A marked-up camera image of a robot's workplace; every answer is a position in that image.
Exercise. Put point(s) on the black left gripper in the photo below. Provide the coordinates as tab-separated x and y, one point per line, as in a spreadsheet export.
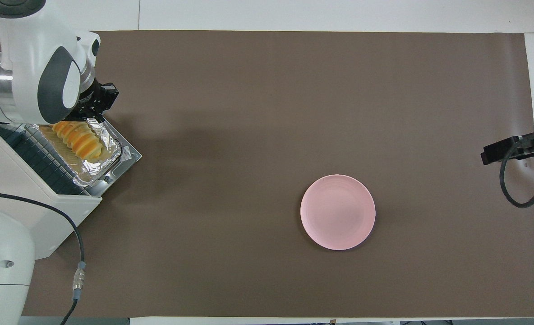
89	104

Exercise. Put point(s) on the sliced yellow bread loaf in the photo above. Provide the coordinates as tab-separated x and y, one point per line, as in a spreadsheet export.
80	140

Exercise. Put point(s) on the metal oven rack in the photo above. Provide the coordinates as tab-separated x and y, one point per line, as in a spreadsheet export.
32	158

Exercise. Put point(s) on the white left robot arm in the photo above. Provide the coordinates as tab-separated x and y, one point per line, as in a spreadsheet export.
28	49

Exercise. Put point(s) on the glass oven door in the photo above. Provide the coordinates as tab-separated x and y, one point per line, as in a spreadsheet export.
129	155

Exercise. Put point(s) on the aluminium foil tray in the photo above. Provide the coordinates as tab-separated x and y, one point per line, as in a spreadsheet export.
107	158

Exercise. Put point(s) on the cream toaster oven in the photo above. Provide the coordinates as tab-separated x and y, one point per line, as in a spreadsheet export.
46	221

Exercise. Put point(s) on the brown table mat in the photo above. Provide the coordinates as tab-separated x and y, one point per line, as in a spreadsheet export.
271	113

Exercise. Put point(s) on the pink round plate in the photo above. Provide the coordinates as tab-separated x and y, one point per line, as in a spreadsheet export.
338	212

